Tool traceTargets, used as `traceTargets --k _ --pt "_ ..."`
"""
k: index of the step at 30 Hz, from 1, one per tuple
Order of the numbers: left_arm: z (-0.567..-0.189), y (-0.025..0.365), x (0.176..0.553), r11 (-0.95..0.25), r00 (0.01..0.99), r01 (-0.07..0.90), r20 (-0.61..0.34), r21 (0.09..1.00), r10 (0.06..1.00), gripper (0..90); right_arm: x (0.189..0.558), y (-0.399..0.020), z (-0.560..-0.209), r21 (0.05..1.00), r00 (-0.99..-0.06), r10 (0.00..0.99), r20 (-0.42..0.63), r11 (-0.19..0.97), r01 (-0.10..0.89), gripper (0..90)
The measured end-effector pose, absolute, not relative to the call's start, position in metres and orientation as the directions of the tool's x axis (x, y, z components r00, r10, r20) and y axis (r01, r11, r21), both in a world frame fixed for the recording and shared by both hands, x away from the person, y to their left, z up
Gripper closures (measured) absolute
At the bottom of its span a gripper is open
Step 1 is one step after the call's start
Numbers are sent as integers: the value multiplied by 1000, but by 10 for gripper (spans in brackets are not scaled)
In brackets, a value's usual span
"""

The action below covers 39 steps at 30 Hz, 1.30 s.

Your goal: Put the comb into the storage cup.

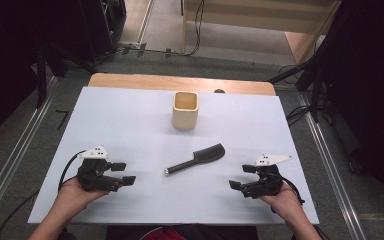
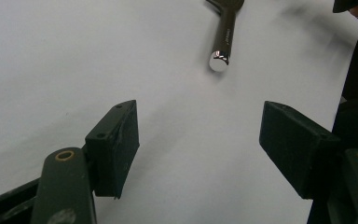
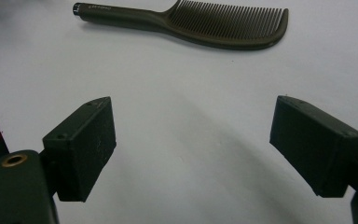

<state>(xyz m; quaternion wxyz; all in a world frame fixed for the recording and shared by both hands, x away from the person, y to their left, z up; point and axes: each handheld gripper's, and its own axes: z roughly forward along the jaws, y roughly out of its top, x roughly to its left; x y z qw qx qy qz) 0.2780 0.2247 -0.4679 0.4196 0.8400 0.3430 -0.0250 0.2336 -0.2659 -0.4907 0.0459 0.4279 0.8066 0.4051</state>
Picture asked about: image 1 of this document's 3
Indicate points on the dark brown comb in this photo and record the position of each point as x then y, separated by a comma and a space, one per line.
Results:
210, 155

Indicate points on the wooden table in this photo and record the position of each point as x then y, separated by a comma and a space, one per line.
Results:
146, 81

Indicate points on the white board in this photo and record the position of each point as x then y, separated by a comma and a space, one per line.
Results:
130, 126

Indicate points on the beige square cup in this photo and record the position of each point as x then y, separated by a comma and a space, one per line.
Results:
185, 116

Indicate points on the person's red and black clothing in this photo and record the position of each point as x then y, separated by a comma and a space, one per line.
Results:
180, 233

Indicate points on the person's left hand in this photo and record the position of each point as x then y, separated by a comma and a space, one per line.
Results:
71, 196

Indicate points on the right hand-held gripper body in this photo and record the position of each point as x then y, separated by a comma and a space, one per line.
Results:
268, 181

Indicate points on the black equipment cabinet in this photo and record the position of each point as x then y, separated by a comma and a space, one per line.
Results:
103, 26

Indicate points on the black metal stand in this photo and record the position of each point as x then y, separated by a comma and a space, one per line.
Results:
315, 90
41, 76

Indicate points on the small dark round knob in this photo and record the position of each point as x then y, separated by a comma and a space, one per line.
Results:
219, 91

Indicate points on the metal floor rail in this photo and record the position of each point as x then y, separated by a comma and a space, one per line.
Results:
16, 150
330, 166

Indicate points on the person's right hand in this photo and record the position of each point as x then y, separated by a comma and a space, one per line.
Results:
281, 203

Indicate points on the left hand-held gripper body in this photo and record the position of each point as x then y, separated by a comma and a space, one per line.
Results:
93, 175

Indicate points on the light wooden furniture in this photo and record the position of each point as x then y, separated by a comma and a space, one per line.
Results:
263, 16

